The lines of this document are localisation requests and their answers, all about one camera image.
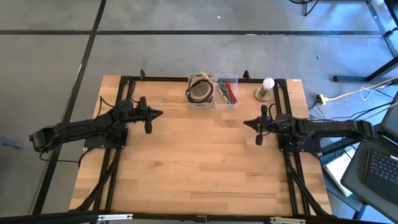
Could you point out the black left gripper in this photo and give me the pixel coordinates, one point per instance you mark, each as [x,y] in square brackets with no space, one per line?
[135,115]

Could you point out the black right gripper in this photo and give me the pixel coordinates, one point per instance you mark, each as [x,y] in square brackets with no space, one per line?
[272,123]

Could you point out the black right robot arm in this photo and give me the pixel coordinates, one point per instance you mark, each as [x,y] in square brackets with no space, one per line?
[326,126]

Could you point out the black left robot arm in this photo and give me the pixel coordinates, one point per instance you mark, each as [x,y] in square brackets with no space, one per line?
[77,127]

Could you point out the clear plastic bin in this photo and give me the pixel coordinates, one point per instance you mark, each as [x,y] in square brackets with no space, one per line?
[225,107]

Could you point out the grey plastic bin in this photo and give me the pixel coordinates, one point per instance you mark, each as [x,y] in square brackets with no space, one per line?
[200,106]

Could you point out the yellow power plug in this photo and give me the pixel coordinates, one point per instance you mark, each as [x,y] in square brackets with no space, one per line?
[322,99]

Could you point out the white flat box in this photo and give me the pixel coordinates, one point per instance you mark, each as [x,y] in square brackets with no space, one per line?
[337,169]

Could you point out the dark grey laptop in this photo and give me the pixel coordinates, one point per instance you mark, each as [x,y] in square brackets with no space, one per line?
[382,168]

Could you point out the black aluminium crossbar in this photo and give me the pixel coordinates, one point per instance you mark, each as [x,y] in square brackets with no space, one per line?
[62,217]

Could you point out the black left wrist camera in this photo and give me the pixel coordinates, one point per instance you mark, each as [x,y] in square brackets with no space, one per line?
[124,106]

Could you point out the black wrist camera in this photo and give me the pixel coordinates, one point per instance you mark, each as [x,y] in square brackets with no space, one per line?
[124,106]
[284,119]

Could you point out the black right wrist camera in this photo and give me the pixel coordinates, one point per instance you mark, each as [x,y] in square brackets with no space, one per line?
[284,119]

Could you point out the black aluminium table frame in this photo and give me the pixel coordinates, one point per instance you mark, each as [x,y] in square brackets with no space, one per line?
[168,79]

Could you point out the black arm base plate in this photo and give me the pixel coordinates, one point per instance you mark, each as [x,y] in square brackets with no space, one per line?
[308,147]
[99,143]

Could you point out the black desk leg frame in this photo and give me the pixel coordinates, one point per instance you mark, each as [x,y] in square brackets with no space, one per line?
[381,26]
[348,78]

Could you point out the silver metal bracket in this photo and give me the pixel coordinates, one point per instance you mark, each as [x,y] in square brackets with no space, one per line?
[115,216]
[287,220]

